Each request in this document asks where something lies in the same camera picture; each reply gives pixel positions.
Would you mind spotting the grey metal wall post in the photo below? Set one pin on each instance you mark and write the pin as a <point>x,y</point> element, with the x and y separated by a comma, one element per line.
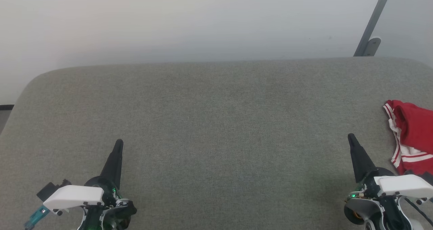
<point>375,17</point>

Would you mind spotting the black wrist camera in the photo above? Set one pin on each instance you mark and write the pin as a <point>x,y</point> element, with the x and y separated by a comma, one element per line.
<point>50,189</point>
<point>429,177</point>

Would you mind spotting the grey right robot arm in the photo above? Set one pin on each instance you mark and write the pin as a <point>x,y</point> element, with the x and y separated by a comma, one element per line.
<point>358,209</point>

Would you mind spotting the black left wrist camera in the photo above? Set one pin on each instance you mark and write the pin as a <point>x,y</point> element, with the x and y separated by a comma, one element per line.
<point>50,189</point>

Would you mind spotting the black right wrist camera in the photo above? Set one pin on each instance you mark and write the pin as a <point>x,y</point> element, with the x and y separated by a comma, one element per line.
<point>429,177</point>

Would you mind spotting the teal connector board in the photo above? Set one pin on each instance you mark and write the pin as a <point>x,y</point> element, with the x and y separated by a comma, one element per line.
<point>35,218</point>

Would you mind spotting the grey fabric sofa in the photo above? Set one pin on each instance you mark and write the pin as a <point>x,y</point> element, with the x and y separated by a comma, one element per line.
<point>216,121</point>

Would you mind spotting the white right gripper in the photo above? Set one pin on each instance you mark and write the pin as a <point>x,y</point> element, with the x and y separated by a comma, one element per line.
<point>402,186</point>

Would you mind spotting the red and white sports jersey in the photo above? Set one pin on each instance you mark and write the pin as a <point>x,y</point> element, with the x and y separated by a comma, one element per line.
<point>414,128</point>

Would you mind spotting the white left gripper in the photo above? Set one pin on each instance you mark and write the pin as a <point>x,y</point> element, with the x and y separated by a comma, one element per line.
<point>74,195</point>

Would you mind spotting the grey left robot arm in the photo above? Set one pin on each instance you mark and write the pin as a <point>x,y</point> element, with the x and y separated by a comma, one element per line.
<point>118,214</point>

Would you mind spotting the round white post foot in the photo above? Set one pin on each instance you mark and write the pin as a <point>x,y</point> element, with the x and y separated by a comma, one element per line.
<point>372,46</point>

